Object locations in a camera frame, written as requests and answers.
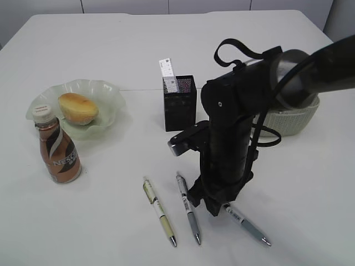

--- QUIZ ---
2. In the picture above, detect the cream barrel pen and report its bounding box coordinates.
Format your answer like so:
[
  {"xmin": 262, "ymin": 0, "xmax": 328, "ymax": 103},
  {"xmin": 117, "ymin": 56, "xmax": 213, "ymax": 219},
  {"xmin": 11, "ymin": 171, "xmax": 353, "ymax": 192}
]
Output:
[{"xmin": 143, "ymin": 177, "xmax": 178, "ymax": 248}]

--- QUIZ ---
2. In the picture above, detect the black cable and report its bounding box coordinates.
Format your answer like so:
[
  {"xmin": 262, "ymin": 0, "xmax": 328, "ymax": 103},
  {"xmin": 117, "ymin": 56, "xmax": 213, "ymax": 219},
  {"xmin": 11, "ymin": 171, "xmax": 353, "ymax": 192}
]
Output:
[{"xmin": 214, "ymin": 38, "xmax": 314, "ymax": 178}]

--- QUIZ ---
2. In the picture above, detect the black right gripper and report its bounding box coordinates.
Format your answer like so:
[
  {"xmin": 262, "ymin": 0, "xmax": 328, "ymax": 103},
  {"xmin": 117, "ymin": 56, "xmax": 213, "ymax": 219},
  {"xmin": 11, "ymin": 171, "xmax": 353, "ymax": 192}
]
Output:
[{"xmin": 188, "ymin": 66, "xmax": 272, "ymax": 217}]

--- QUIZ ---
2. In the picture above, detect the black mesh pen holder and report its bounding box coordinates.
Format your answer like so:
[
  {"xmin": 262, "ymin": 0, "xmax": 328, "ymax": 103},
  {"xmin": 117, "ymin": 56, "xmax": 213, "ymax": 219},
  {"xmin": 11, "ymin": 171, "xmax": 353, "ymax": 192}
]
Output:
[{"xmin": 163, "ymin": 75, "xmax": 197, "ymax": 132}]

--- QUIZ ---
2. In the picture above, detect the pale green wavy plate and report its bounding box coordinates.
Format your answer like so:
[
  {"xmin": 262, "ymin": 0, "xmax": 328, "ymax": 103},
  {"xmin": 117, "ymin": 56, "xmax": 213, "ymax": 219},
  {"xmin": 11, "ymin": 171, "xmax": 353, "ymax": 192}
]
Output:
[{"xmin": 26, "ymin": 79, "xmax": 125, "ymax": 140}]

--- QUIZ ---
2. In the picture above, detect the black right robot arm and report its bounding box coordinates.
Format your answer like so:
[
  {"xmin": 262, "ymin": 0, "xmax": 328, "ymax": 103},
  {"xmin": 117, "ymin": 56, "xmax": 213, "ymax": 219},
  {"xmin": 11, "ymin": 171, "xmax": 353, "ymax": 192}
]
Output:
[{"xmin": 187, "ymin": 36, "xmax": 354, "ymax": 216}]

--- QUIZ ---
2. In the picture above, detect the clear plastic ruler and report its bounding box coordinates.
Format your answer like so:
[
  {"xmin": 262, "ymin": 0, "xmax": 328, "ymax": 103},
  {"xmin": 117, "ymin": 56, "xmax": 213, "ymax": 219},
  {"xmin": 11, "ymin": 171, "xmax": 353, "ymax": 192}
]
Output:
[{"xmin": 159, "ymin": 58, "xmax": 179, "ymax": 93}]

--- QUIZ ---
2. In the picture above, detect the blue grip pen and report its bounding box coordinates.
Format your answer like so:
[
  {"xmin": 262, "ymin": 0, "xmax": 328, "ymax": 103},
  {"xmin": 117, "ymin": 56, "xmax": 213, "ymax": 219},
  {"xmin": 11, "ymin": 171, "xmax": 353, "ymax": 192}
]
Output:
[{"xmin": 222, "ymin": 203, "xmax": 272, "ymax": 247}]

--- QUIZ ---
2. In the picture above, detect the grey barrel pen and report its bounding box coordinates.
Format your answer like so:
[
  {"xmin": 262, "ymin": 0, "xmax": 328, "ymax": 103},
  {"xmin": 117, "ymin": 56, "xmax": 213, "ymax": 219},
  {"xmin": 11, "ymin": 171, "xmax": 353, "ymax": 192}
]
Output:
[{"xmin": 176, "ymin": 172, "xmax": 201, "ymax": 245}]

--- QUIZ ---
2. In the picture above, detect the brown coffee bottle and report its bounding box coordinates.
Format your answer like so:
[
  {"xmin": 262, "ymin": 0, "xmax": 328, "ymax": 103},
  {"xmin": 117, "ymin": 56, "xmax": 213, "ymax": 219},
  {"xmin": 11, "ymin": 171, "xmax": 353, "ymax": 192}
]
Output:
[{"xmin": 32, "ymin": 104, "xmax": 82, "ymax": 184}]

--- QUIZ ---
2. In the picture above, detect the pale green woven basket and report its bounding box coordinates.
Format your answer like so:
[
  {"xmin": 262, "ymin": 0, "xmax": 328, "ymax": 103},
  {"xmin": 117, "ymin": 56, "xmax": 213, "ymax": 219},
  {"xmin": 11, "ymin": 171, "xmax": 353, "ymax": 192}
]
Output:
[{"xmin": 241, "ymin": 57, "xmax": 321, "ymax": 137}]

